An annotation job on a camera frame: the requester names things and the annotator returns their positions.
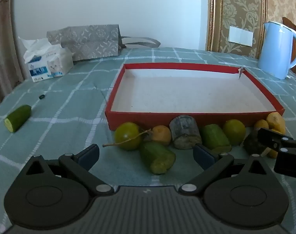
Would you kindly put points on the small dark cucumber chunk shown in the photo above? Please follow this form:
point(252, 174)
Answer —
point(185, 132)

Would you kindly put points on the gold framed wall panel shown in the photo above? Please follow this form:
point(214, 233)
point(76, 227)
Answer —
point(238, 4)

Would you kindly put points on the dark green cucumber piece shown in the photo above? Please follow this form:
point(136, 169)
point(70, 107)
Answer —
point(157, 157)

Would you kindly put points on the dark sugarcane piece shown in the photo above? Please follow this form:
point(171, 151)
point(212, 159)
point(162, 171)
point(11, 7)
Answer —
point(251, 145)

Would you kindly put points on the green lime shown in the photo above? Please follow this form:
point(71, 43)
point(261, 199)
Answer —
point(234, 131)
point(127, 136)

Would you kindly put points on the brown longan with stem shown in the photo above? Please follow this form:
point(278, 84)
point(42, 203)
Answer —
point(161, 135)

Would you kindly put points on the white tissue pack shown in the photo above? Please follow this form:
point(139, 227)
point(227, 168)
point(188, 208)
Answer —
point(45, 65)

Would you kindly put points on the patterned curtain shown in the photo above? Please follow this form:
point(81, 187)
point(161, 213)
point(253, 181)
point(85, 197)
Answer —
point(2, 53)

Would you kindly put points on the light blue electric kettle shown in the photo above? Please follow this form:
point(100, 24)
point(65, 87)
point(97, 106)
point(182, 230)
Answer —
point(274, 51)

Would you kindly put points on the red shallow cardboard box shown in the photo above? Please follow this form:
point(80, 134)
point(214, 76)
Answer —
point(187, 95)

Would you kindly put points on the green checked tablecloth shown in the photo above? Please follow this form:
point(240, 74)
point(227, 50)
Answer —
point(65, 102)

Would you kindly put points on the grey patterned gift bag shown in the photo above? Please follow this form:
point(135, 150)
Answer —
point(89, 41)

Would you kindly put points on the white wall switch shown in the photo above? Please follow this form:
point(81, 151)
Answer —
point(240, 36)

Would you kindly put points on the orange-yellow slice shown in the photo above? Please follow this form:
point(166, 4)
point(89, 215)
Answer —
point(272, 154)

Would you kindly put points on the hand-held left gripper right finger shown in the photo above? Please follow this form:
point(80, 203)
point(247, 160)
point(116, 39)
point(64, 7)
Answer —
point(204, 157)

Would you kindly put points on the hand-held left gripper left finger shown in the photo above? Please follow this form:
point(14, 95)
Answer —
point(88, 156)

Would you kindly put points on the light green cucumber piece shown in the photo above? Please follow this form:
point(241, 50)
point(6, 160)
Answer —
point(215, 139)

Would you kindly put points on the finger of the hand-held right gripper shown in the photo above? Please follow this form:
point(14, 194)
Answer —
point(272, 139)

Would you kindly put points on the brown wooden chair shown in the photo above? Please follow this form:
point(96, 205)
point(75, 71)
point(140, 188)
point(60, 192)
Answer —
point(287, 22)

